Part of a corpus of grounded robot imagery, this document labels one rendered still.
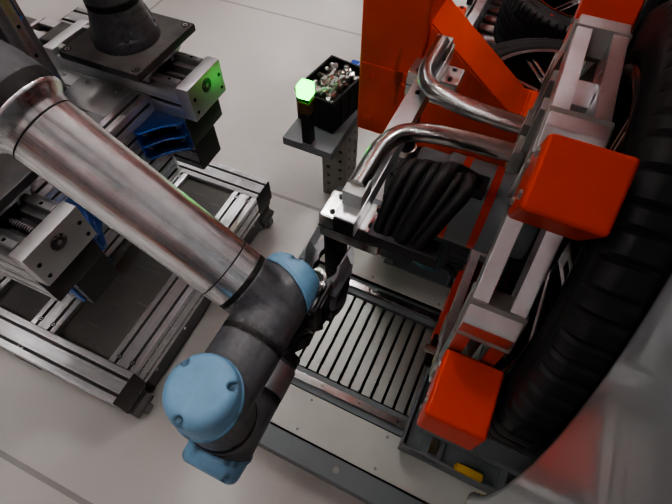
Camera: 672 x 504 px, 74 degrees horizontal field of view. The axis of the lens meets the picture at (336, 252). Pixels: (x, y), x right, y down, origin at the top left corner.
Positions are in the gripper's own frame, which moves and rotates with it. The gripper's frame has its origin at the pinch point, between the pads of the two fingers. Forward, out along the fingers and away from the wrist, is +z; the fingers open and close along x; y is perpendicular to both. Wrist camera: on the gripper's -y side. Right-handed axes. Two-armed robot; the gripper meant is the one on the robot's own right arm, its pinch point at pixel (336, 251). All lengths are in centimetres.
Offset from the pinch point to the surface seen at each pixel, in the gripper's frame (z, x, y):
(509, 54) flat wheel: 117, -11, -32
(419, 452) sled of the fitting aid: -8, -28, -66
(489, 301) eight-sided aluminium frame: -7.7, -22.3, 15.3
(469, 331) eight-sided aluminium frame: -10.1, -21.7, 11.7
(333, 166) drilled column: 73, 35, -66
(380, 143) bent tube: 7.0, -3.1, 18.4
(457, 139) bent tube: 12.5, -11.9, 17.9
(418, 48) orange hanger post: 60, 7, -2
